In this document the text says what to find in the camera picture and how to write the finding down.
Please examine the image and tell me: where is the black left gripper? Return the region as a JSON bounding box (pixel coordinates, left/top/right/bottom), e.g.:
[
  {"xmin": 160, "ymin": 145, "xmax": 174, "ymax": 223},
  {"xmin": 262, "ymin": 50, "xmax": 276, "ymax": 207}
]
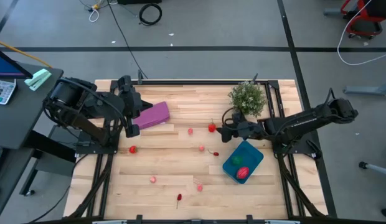
[{"xmin": 117, "ymin": 75, "xmax": 154, "ymax": 139}]

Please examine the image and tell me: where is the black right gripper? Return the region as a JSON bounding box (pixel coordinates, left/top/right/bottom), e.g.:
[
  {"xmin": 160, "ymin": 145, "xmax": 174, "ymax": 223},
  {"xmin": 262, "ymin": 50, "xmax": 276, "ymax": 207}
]
[{"xmin": 217, "ymin": 111, "xmax": 266, "ymax": 144}]

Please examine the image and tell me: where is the blue plastic tupperware container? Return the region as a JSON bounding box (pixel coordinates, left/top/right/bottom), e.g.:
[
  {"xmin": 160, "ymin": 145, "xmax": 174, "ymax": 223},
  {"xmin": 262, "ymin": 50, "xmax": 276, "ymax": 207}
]
[{"xmin": 222, "ymin": 140, "xmax": 265, "ymax": 185}]

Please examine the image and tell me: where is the large pink-red oval toy produce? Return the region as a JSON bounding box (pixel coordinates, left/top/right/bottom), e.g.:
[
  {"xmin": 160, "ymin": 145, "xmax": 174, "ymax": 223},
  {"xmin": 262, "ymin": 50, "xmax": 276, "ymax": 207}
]
[{"xmin": 236, "ymin": 166, "xmax": 251, "ymax": 180}]

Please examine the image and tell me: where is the purple rectangular block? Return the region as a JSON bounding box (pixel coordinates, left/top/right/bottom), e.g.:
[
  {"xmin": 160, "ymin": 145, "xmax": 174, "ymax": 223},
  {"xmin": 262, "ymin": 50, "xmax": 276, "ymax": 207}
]
[{"xmin": 133, "ymin": 101, "xmax": 171, "ymax": 130}]

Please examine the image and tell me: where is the potted green plant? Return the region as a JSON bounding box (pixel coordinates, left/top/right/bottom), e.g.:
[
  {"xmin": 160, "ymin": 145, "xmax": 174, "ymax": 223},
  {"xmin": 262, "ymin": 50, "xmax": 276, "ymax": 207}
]
[{"xmin": 227, "ymin": 81, "xmax": 268, "ymax": 118}]

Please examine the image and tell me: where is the black box on floor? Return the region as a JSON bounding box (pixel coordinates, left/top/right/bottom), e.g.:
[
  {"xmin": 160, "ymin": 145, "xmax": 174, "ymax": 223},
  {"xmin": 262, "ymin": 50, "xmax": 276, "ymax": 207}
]
[{"xmin": 117, "ymin": 0, "xmax": 162, "ymax": 5}]

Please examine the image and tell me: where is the mint green stapler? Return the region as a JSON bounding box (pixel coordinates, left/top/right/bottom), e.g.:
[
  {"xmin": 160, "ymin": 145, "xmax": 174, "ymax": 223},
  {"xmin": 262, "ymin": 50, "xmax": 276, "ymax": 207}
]
[{"xmin": 24, "ymin": 68, "xmax": 53, "ymax": 92}]

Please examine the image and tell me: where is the black desk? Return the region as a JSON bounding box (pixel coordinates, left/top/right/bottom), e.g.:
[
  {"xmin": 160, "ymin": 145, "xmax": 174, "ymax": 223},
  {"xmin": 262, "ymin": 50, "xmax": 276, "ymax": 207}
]
[{"xmin": 0, "ymin": 60, "xmax": 76, "ymax": 224}]

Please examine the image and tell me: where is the grey calculator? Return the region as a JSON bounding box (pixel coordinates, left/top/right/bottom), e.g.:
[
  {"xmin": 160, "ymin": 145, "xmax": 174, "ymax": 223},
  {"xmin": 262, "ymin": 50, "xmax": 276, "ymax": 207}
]
[{"xmin": 0, "ymin": 78, "xmax": 17, "ymax": 106}]

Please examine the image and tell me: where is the laptop with blue screen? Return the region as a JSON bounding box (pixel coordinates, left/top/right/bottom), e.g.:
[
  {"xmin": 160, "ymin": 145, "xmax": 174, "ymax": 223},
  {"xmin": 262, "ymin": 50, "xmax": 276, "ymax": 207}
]
[{"xmin": 0, "ymin": 46, "xmax": 34, "ymax": 80}]

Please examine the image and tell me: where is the grey stand leg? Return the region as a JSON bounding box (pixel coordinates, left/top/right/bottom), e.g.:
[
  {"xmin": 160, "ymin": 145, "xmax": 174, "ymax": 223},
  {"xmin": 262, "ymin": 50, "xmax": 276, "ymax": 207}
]
[{"xmin": 342, "ymin": 80, "xmax": 386, "ymax": 96}]

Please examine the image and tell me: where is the grey pole with black cap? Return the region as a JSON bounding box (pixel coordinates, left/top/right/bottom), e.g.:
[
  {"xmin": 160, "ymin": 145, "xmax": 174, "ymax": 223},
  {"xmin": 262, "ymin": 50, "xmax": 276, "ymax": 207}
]
[{"xmin": 358, "ymin": 161, "xmax": 386, "ymax": 178}]

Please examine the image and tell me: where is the red cart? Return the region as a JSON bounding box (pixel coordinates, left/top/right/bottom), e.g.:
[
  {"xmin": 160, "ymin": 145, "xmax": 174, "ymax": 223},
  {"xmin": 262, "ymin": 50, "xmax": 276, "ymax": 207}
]
[{"xmin": 341, "ymin": 0, "xmax": 386, "ymax": 40}]

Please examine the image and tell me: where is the black metal table frame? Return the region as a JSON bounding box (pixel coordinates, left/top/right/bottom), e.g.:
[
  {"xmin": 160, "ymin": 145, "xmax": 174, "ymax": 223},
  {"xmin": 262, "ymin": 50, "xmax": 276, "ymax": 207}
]
[{"xmin": 68, "ymin": 79, "xmax": 329, "ymax": 218}]

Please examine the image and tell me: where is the long black floor cable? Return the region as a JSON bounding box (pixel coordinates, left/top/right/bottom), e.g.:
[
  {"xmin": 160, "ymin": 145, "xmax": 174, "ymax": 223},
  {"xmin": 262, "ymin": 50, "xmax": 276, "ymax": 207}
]
[{"xmin": 107, "ymin": 0, "xmax": 149, "ymax": 80}]

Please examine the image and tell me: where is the coiled black cable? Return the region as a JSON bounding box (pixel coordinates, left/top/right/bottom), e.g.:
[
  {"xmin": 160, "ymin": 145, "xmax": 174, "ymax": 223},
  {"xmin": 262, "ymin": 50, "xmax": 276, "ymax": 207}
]
[{"xmin": 138, "ymin": 2, "xmax": 163, "ymax": 26}]

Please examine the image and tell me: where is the short white cable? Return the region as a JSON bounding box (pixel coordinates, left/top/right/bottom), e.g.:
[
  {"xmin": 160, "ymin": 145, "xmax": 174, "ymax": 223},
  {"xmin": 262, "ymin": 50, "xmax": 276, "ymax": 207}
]
[{"xmin": 88, "ymin": 6, "xmax": 101, "ymax": 23}]

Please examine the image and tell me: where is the yellow floor cable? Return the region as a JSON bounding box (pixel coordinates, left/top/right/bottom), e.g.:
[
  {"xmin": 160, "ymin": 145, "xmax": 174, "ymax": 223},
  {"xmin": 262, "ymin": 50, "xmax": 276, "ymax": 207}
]
[{"xmin": 0, "ymin": 38, "xmax": 54, "ymax": 69}]

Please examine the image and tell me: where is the long white floor cable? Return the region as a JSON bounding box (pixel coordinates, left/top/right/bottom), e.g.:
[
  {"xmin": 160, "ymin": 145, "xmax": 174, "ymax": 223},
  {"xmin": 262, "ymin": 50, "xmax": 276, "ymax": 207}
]
[{"xmin": 337, "ymin": 0, "xmax": 386, "ymax": 66}]

